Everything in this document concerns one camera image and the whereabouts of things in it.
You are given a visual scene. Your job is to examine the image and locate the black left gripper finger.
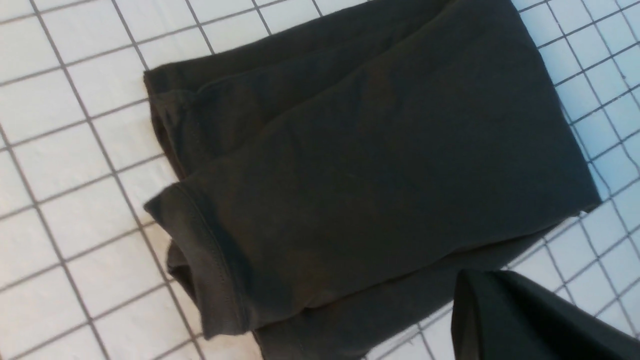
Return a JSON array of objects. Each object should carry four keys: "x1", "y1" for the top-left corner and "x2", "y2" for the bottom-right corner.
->
[{"x1": 451, "y1": 269, "x2": 640, "y2": 360}]

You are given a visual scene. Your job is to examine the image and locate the gray long-sleeved shirt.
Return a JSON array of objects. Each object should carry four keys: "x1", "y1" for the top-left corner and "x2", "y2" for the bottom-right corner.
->
[{"x1": 142, "y1": 0, "x2": 602, "y2": 360}]

